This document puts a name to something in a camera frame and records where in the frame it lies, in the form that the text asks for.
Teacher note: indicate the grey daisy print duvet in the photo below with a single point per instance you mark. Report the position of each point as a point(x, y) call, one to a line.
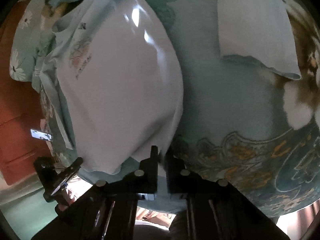
point(32, 42)

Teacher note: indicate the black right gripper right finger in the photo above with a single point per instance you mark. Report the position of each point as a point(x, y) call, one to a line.
point(175, 181)

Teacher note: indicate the teal floral bedspread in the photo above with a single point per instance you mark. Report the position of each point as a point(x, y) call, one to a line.
point(250, 72)

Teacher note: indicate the red leather headboard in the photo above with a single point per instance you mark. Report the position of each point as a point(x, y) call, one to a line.
point(20, 112)

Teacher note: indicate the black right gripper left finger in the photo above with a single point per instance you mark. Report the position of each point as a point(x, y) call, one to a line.
point(147, 175)

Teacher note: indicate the white cotton garment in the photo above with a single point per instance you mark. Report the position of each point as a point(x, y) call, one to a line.
point(121, 79)

